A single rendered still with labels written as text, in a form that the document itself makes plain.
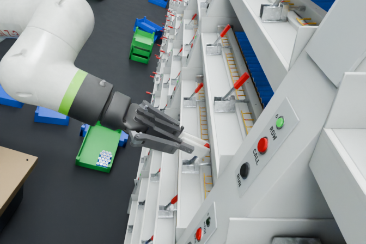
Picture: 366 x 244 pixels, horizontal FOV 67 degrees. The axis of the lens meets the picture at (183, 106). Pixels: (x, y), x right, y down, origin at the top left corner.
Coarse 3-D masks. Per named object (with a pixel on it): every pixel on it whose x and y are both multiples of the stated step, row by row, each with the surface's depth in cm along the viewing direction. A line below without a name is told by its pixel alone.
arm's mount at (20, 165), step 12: (0, 156) 113; (12, 156) 115; (24, 156) 117; (0, 168) 109; (12, 168) 110; (24, 168) 112; (0, 180) 105; (12, 180) 106; (24, 180) 111; (0, 192) 101; (12, 192) 103; (0, 204) 98; (0, 216) 99
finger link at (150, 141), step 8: (136, 136) 52; (144, 136) 53; (152, 136) 54; (136, 144) 53; (144, 144) 54; (152, 144) 54; (160, 144) 54; (168, 144) 55; (176, 144) 56; (168, 152) 56
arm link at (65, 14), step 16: (0, 0) 60; (16, 0) 57; (32, 0) 53; (48, 0) 50; (64, 0) 51; (80, 0) 52; (0, 16) 59; (16, 16) 56; (32, 16) 51; (48, 16) 49; (64, 16) 50; (80, 16) 52; (0, 32) 62; (16, 32) 58; (64, 32) 50; (80, 32) 52; (80, 48) 55
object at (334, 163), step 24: (360, 72) 19; (336, 96) 20; (360, 96) 20; (336, 120) 22; (360, 120) 22; (336, 144) 21; (360, 144) 21; (312, 168) 24; (336, 168) 20; (360, 168) 19; (336, 192) 20; (360, 192) 18; (336, 216) 20; (360, 216) 18; (360, 240) 18
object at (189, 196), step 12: (192, 72) 98; (192, 84) 97; (192, 108) 86; (204, 108) 86; (180, 120) 81; (192, 120) 81; (192, 132) 76; (204, 132) 76; (180, 156) 69; (192, 156) 69; (180, 168) 66; (204, 168) 66; (180, 180) 63; (192, 180) 63; (180, 192) 60; (192, 192) 60; (204, 192) 60; (180, 204) 57; (192, 204) 57; (180, 216) 55; (192, 216) 55; (180, 228) 48
